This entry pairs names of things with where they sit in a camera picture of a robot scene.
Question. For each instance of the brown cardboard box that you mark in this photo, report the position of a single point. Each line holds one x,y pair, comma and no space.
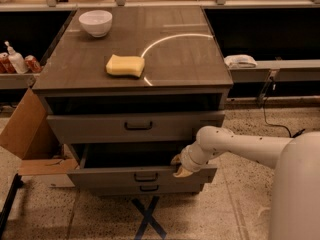
28,136

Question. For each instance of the folded white cloth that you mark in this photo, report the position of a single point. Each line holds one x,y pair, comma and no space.
240,61

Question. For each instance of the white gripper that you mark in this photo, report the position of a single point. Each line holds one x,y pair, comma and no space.
185,160

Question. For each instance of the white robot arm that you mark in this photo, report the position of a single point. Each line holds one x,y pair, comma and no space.
295,204

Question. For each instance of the white pump bottle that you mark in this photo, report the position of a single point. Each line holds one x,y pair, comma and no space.
16,59

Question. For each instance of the red soda can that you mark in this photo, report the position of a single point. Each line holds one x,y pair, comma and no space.
5,64
33,64

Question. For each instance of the red soda can left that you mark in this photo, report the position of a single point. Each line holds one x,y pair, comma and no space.
5,64

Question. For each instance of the white bowl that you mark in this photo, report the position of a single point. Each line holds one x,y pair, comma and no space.
97,23

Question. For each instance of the grey drawer cabinet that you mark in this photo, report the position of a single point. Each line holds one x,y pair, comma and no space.
184,70

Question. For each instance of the grey top drawer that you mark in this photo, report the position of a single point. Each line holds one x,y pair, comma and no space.
139,127

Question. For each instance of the black stand leg left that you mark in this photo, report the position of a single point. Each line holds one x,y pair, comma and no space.
4,213

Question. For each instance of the yellow sponge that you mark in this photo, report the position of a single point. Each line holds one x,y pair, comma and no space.
125,65

